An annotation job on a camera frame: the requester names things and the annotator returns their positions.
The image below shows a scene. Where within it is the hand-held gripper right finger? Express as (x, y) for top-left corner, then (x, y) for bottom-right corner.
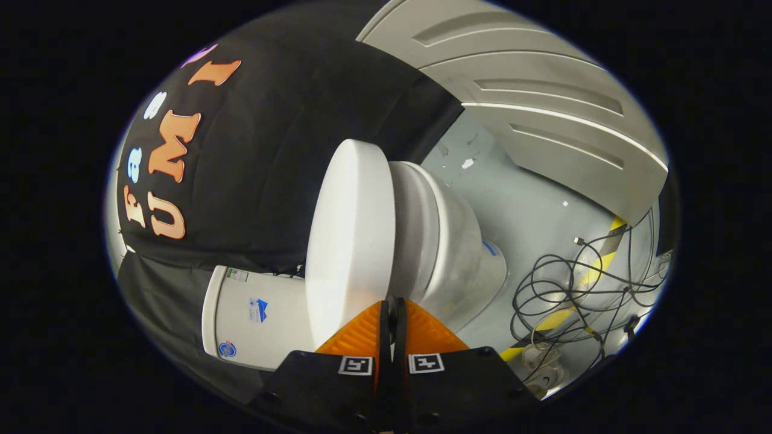
(393, 297), (541, 432)

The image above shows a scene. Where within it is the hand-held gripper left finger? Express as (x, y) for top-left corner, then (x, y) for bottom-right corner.
(250, 300), (391, 432)

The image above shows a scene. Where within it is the white toilet lid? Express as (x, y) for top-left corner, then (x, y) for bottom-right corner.
(305, 140), (397, 351)

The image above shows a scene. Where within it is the black backdrop cloth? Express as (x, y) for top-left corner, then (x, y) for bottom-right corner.
(115, 0), (465, 406)

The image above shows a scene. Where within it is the white panelled cabinet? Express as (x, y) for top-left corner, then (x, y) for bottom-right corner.
(356, 0), (669, 227)

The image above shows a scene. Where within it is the tangle of black cables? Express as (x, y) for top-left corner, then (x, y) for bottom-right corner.
(511, 224), (671, 386)

